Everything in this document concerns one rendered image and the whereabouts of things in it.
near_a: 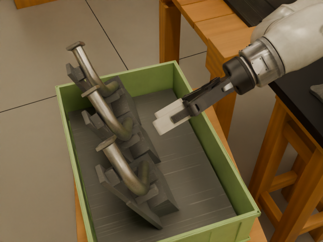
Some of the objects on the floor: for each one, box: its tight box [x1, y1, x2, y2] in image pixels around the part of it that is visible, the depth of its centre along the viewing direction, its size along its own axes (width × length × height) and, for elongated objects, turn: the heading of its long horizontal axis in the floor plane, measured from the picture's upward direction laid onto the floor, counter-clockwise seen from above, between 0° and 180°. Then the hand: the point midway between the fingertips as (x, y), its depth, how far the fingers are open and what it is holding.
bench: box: [159, 0, 249, 141], centre depth 216 cm, size 70×149×88 cm, turn 111°
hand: (161, 121), depth 79 cm, fingers open, 13 cm apart
